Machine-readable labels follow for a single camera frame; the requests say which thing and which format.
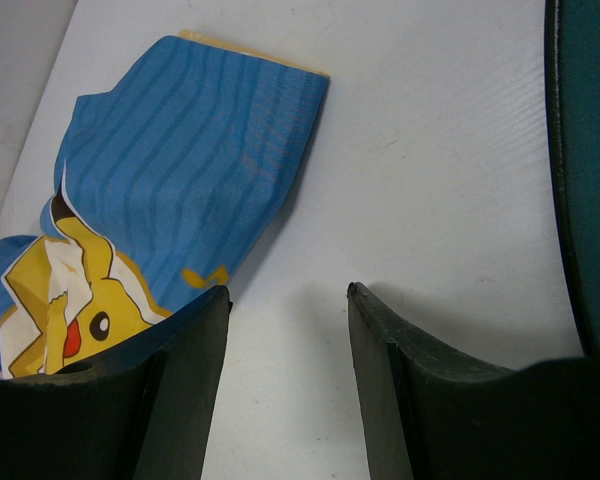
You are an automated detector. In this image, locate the blue Pikachu cloth placemat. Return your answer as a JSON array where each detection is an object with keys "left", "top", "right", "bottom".
[{"left": 0, "top": 32, "right": 329, "bottom": 380}]

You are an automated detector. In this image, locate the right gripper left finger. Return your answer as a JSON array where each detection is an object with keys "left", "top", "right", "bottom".
[{"left": 0, "top": 286, "right": 231, "bottom": 479}]

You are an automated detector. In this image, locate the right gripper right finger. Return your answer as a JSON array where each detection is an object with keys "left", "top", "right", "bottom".
[{"left": 347, "top": 283, "right": 600, "bottom": 479}]

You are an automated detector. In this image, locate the teal plate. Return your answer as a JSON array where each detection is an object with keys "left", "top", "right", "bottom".
[{"left": 544, "top": 1, "right": 600, "bottom": 356}]

